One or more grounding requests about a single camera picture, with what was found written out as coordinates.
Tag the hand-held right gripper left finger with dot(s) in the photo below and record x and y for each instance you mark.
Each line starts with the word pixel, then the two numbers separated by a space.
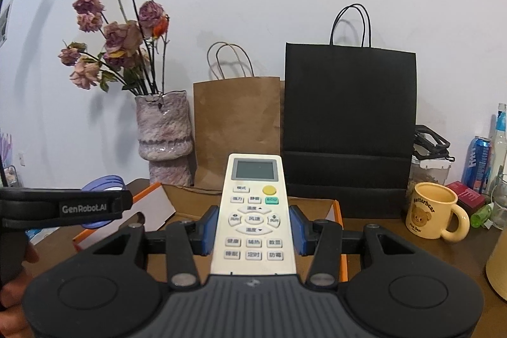
pixel 206 233

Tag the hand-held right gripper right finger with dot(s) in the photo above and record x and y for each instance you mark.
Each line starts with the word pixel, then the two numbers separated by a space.
pixel 300 233

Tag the red orange cardboard box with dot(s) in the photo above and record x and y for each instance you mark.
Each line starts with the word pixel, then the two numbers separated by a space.
pixel 190 200

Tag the white air conditioner remote control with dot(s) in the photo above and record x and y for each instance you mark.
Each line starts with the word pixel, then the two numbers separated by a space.
pixel 253 219

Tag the blue ridged bottle cap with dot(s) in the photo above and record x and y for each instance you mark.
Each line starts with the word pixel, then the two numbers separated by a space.
pixel 106 182

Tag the person's left hand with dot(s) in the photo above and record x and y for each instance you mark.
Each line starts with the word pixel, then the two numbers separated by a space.
pixel 12 296

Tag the pink grey ceramic vase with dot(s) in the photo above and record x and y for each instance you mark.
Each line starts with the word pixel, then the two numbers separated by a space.
pixel 164 132

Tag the brown paper bag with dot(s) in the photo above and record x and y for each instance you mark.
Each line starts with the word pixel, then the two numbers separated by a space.
pixel 237 124

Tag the black paper bag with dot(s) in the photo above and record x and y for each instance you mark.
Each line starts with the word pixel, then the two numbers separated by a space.
pixel 348 124

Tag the yellow bear mug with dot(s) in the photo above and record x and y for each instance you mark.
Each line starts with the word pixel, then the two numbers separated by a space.
pixel 429 211

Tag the clear container with black lid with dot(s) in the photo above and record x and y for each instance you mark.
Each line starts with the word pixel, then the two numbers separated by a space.
pixel 429 167

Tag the small dark red box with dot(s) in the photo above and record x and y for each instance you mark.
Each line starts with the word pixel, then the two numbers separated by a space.
pixel 467 195

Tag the small green bottle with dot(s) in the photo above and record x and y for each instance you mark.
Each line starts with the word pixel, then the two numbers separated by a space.
pixel 481 216

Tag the dried pink rose bouquet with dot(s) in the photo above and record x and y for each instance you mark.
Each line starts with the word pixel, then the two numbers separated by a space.
pixel 119 37

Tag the blue drink can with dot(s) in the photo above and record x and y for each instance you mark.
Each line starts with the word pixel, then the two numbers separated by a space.
pixel 477 163

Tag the cream rounded object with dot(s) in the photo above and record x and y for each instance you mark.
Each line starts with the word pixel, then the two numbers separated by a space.
pixel 498 270

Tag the clear plastic bottle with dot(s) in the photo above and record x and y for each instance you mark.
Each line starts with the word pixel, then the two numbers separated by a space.
pixel 500 148

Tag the white wall socket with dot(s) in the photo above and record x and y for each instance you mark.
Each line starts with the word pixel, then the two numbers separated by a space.
pixel 21 159

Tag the wall picture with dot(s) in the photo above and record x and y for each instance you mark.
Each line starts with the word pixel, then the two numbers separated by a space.
pixel 4 23

